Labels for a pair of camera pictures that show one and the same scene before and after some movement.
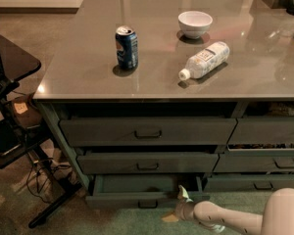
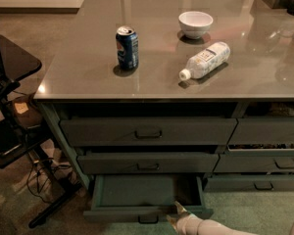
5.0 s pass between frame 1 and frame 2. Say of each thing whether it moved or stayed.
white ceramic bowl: stayed
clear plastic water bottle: stayed
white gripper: moved
